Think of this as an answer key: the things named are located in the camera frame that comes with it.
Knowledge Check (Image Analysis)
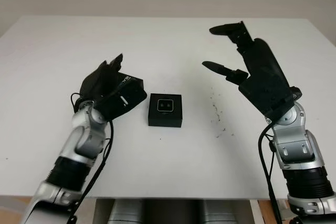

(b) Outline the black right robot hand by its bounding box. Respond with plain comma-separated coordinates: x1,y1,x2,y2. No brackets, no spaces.
201,20,302,102

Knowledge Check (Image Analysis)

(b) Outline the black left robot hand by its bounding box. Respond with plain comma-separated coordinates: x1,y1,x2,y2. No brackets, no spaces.
78,53,124,105

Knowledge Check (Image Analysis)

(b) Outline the black box base with insert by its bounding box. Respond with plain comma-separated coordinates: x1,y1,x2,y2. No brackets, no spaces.
146,93,183,129

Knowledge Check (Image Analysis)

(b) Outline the grey robot torso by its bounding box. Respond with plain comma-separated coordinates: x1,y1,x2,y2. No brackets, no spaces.
109,199,237,224

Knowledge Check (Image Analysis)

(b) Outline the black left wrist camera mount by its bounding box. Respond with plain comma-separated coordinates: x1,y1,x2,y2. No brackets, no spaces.
93,78,148,121

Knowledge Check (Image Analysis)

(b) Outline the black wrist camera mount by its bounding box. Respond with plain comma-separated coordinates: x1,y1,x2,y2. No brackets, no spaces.
93,78,148,121
237,73,297,118

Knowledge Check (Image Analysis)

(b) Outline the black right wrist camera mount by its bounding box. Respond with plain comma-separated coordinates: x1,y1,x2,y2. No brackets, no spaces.
237,73,297,118

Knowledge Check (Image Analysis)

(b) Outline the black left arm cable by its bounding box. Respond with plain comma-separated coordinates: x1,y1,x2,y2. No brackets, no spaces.
68,91,115,224

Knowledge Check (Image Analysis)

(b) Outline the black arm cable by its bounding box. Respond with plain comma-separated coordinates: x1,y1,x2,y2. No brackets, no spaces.
68,91,115,224
258,122,284,224

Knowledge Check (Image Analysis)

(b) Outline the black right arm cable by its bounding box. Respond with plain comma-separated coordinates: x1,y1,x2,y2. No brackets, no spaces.
258,122,284,224

